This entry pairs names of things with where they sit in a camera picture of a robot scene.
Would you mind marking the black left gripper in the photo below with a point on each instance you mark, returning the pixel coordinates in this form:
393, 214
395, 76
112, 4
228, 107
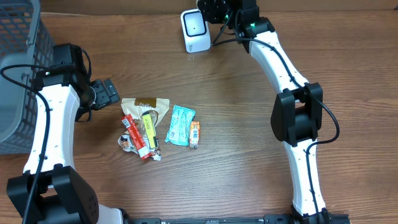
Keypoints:
106, 93

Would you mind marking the white barcode scanner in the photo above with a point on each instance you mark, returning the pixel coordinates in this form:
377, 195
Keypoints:
195, 31

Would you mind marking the beige brown snack pouch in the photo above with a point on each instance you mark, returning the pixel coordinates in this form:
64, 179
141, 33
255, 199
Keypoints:
156, 107

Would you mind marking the yellow highlighter pen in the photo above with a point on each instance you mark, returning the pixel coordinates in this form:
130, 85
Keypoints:
150, 130

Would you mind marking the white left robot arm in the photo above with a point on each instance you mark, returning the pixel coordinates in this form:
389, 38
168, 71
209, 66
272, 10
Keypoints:
50, 190

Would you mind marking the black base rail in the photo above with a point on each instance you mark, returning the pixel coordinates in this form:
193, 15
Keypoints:
266, 219

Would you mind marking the snack wrapper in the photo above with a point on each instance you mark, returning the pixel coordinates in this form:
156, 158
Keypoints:
127, 144

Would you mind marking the teal tissue pack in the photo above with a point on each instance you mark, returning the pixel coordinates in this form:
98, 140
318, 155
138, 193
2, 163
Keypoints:
178, 133

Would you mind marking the red snack bar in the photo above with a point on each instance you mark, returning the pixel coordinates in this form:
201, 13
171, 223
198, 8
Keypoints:
136, 137

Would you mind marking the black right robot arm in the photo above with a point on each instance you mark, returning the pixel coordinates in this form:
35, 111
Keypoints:
297, 113

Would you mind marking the orange tissue pack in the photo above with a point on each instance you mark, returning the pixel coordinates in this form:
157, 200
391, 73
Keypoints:
194, 134

